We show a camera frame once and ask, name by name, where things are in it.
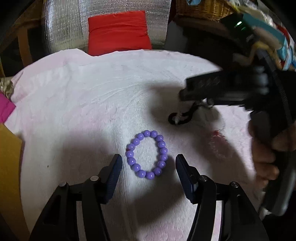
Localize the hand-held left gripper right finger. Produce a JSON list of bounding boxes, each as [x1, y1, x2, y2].
[[175, 154, 270, 241]]

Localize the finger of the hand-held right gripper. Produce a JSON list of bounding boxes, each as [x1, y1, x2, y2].
[[179, 89, 246, 107], [186, 70, 245, 91]]

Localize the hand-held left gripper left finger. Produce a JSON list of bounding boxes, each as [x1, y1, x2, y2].
[[29, 154, 122, 241]]

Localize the thin black hair tie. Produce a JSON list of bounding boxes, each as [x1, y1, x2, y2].
[[168, 100, 214, 126]]

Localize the purple bead bracelet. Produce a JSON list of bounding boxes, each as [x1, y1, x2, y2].
[[125, 130, 168, 179]]

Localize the person's right hand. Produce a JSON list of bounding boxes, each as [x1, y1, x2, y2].
[[251, 128, 296, 186]]

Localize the colourful printed cloth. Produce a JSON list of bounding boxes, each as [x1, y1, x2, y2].
[[243, 0, 296, 71]]

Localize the wicker basket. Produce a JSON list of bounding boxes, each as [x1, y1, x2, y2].
[[176, 0, 241, 22]]

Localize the white terry towel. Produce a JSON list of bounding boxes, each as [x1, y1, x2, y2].
[[5, 49, 273, 241]]

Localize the red cushion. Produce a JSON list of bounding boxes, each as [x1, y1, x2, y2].
[[88, 10, 153, 56]]

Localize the brown cardboard sheet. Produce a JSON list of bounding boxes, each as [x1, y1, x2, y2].
[[0, 123, 30, 241]]

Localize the magenta cloth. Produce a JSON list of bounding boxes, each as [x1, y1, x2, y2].
[[0, 91, 16, 123]]

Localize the beige satin cloth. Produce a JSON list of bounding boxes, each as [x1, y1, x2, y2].
[[0, 76, 14, 102]]

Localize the silver foil insulation sheet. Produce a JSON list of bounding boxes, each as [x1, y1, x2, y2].
[[42, 0, 171, 54]]

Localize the clear bead bracelet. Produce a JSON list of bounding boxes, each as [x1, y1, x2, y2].
[[208, 130, 229, 158]]

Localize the light wooden chair frame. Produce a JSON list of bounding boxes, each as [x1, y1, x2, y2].
[[0, 0, 44, 77]]

